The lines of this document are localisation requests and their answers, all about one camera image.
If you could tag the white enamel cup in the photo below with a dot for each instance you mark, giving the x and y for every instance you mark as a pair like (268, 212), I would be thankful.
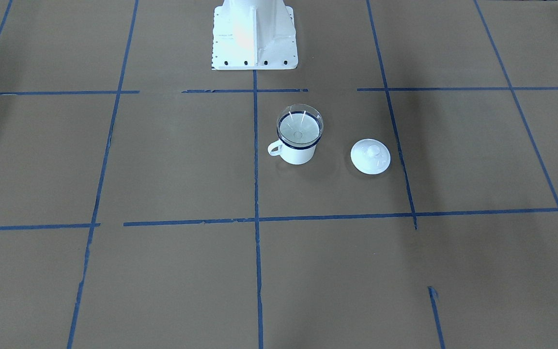
(292, 153)

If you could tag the white cup lid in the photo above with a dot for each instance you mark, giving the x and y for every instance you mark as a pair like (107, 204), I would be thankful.
(370, 156)

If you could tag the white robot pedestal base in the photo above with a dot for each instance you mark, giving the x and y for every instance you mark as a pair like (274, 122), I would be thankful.
(254, 34)

